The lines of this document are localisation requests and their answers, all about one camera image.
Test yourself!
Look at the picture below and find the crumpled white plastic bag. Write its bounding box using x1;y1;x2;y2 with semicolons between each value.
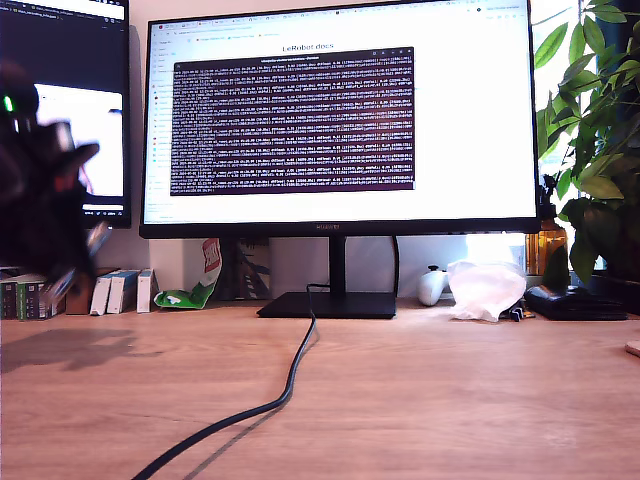
446;259;528;323

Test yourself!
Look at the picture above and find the black monitor with dark screen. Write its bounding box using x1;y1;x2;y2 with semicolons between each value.
0;0;132;230

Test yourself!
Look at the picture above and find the large black Huawei monitor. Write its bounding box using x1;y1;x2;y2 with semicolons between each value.
139;0;543;320

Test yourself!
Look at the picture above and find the black leather pouch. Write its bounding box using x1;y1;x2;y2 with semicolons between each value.
523;284;629;322

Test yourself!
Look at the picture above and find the green and red snack bag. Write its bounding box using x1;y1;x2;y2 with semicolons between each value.
153;238;224;311

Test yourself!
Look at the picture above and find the dark patterned box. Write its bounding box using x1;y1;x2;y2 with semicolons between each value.
234;237;273;301

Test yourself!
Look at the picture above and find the metallic silver laser pointer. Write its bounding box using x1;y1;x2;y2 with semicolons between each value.
39;221;112;304

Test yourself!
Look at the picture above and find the green leafy houseplant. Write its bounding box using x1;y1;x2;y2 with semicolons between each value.
532;0;640;286

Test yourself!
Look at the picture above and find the black monitor power cable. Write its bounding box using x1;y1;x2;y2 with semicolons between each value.
392;236;402;299

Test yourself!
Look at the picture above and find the small white box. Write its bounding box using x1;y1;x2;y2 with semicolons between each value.
89;275;117;317

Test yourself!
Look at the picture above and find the dark plant pot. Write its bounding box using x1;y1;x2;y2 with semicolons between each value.
587;269;640;314

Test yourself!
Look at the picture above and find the green printed cardboard box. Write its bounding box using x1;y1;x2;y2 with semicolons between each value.
17;278;67;321
0;278;20;321

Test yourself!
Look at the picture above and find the white game controller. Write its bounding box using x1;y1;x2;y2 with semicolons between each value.
417;265;451;307

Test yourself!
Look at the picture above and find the amber glass pump bottle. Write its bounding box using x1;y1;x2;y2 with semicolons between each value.
527;217;570;277

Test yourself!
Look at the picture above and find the brown cardboard box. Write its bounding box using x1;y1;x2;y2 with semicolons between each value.
64;267;121;316

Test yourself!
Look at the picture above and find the white and blue box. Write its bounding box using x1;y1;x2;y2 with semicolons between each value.
107;269;141;315
136;268;159;315

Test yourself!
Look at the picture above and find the thick black table cable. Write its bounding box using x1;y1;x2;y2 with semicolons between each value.
130;283;331;480

